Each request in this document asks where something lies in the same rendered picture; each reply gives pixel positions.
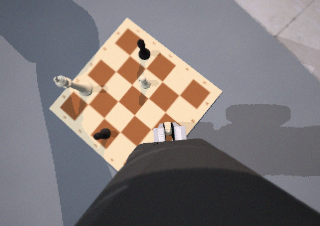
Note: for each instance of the white king chess piece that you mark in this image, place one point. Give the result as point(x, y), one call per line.
point(84, 89)

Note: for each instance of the white pawn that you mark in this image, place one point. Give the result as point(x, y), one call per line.
point(144, 82)

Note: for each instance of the chess board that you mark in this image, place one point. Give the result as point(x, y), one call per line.
point(177, 93)

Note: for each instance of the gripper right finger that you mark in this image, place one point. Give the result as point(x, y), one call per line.
point(178, 132)

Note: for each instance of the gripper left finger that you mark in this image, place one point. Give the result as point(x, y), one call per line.
point(159, 133)

